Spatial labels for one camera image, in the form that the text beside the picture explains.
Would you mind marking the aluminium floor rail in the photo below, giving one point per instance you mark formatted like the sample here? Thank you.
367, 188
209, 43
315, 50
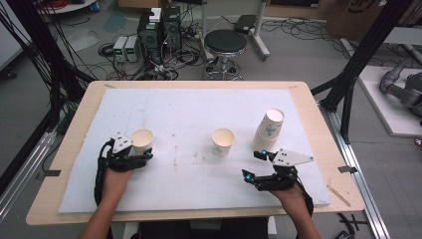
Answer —
23, 176
361, 186

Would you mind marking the person's dark clothing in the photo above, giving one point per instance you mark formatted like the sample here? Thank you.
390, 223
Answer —
199, 230

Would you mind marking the person's right hand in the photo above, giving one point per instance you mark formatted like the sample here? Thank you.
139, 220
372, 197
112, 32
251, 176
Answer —
290, 200

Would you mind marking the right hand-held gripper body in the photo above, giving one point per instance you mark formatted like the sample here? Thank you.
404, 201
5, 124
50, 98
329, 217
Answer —
292, 158

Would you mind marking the black tape piece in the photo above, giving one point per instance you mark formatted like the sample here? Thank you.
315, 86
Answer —
49, 173
348, 169

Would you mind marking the thin wooden stick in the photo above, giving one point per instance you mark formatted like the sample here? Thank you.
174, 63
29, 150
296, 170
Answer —
340, 196

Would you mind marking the small white box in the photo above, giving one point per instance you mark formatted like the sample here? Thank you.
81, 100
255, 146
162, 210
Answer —
155, 15

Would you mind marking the white paper cup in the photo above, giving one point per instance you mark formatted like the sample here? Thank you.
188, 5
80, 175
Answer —
142, 139
223, 142

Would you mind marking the black flat device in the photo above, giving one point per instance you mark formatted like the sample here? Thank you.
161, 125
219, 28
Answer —
245, 23

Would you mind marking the stack of white paper cups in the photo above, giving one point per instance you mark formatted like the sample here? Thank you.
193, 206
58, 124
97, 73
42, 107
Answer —
269, 131

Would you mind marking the white floor platform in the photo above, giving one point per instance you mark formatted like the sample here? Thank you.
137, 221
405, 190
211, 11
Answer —
381, 106

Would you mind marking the person's left hand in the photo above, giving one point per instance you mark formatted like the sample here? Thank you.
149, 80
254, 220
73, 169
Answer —
114, 184

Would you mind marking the black computer tower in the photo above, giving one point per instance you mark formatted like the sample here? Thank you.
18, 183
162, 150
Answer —
171, 30
149, 38

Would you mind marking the black round stool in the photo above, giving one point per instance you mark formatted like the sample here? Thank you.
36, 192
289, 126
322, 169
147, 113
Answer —
225, 41

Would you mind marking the white round table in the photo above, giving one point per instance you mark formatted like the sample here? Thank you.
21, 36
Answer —
71, 6

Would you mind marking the grey bench power supply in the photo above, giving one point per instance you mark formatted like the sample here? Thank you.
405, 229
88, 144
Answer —
119, 48
132, 48

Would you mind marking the cardboard box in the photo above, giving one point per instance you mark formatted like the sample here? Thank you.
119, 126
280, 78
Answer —
355, 18

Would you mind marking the white metal stand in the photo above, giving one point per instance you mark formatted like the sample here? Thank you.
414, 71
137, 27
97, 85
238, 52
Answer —
260, 36

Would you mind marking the wooden table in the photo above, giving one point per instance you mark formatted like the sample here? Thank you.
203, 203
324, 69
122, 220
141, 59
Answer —
335, 132

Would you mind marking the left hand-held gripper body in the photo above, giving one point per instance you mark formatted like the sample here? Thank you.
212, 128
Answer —
121, 144

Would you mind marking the white foam mat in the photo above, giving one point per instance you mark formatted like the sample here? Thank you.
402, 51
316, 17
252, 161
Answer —
199, 109

